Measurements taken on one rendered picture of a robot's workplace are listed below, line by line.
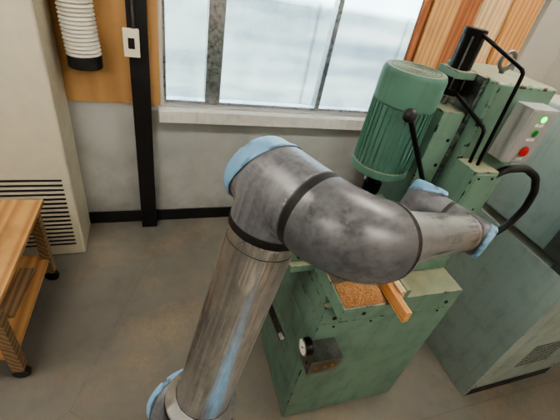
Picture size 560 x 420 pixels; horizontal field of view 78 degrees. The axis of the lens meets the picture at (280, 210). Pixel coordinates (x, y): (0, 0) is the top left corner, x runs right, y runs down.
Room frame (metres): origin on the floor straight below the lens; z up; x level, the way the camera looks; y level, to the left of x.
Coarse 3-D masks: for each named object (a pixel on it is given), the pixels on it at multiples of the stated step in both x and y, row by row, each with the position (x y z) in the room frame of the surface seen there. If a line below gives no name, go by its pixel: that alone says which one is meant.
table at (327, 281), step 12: (300, 264) 0.85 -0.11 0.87; (324, 276) 0.81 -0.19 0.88; (324, 288) 0.79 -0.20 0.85; (336, 288) 0.75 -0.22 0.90; (336, 300) 0.72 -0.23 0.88; (336, 312) 0.70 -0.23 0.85; (348, 312) 0.68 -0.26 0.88; (360, 312) 0.70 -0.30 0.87; (372, 312) 0.72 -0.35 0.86; (384, 312) 0.74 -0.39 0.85
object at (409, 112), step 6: (408, 108) 0.86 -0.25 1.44; (402, 114) 0.85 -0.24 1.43; (408, 114) 0.84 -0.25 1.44; (414, 114) 0.84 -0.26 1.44; (408, 120) 0.84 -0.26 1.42; (414, 120) 0.84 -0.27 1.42; (414, 126) 0.86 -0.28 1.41; (414, 132) 0.86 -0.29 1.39; (414, 138) 0.86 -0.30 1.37; (414, 144) 0.87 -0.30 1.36; (414, 150) 0.88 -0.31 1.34; (420, 156) 0.88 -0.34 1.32; (420, 162) 0.88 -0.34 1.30; (420, 168) 0.89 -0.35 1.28; (420, 174) 0.90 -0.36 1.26
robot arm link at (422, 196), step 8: (416, 184) 0.81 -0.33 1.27; (424, 184) 0.80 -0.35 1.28; (432, 184) 0.80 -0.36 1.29; (408, 192) 0.81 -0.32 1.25; (416, 192) 0.79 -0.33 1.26; (424, 192) 0.79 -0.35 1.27; (432, 192) 0.78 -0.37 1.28; (440, 192) 0.78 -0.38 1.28; (400, 200) 0.82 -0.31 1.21; (408, 200) 0.79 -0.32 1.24; (416, 200) 0.78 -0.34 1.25; (424, 200) 0.77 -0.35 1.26; (432, 200) 0.77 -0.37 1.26; (440, 200) 0.77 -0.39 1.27; (448, 200) 0.77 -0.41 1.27; (408, 208) 0.77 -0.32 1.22; (416, 208) 0.77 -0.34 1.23; (424, 208) 0.76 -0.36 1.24; (432, 208) 0.75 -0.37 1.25; (440, 208) 0.75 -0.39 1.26
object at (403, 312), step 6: (390, 282) 0.78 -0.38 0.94; (384, 288) 0.78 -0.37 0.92; (390, 288) 0.76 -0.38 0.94; (384, 294) 0.77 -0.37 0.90; (390, 294) 0.75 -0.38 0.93; (396, 294) 0.74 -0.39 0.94; (390, 300) 0.74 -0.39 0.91; (396, 300) 0.72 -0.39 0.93; (402, 300) 0.72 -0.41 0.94; (396, 306) 0.71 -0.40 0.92; (402, 306) 0.70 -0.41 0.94; (396, 312) 0.70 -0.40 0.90; (402, 312) 0.69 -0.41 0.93; (408, 312) 0.68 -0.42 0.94; (402, 318) 0.68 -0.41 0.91
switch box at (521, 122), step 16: (512, 112) 1.01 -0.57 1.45; (528, 112) 0.98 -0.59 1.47; (544, 112) 0.98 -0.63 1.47; (512, 128) 0.99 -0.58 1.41; (528, 128) 0.97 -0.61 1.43; (544, 128) 1.00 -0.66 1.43; (496, 144) 1.01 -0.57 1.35; (512, 144) 0.97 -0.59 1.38; (528, 144) 0.99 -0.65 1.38; (512, 160) 0.98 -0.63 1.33
